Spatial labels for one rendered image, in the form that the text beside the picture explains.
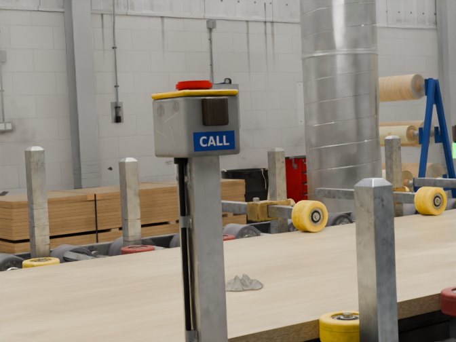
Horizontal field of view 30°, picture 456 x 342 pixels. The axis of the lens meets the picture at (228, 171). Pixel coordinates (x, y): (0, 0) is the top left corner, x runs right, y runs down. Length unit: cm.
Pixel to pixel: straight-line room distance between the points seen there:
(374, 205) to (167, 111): 31
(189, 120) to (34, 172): 114
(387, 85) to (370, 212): 757
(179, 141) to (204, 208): 8
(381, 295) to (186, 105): 37
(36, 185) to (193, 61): 763
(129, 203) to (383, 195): 111
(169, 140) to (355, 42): 441
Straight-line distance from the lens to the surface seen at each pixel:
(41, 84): 863
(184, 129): 88
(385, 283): 110
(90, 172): 862
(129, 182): 210
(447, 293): 138
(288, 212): 224
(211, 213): 92
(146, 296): 146
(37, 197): 200
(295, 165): 948
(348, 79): 525
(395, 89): 856
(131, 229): 211
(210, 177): 92
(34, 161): 200
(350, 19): 529
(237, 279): 147
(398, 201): 258
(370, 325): 111
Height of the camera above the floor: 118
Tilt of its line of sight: 3 degrees down
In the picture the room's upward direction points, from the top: 3 degrees counter-clockwise
